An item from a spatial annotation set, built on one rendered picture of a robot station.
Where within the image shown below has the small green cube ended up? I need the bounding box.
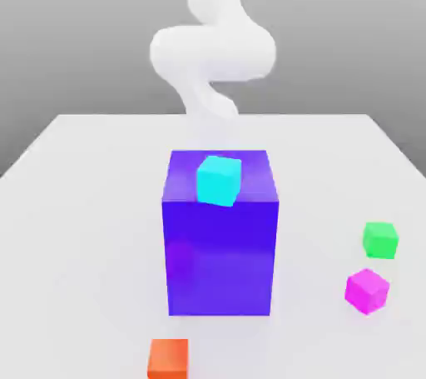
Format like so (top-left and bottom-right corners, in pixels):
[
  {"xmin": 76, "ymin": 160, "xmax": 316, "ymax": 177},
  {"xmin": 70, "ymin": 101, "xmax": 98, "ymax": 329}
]
[{"xmin": 362, "ymin": 221, "xmax": 399, "ymax": 260}]

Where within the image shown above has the large purple box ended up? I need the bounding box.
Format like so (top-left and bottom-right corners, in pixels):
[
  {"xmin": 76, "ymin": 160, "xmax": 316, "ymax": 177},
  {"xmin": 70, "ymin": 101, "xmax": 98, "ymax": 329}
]
[{"xmin": 161, "ymin": 149, "xmax": 280, "ymax": 317}]

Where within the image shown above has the small orange cube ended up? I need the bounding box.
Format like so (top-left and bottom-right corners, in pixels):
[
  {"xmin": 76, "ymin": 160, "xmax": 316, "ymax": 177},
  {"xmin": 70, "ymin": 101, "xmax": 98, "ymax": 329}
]
[{"xmin": 146, "ymin": 338, "xmax": 190, "ymax": 379}]

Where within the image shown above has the small magenta cube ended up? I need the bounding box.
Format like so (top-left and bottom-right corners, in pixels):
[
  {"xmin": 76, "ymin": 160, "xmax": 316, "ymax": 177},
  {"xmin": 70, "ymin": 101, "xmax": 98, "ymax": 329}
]
[{"xmin": 344, "ymin": 267, "xmax": 391, "ymax": 316}]

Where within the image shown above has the small cyan cube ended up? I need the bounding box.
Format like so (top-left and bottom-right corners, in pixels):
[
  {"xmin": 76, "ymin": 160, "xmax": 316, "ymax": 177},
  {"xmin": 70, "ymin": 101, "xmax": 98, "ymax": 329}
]
[{"xmin": 196, "ymin": 155, "xmax": 243, "ymax": 207}]

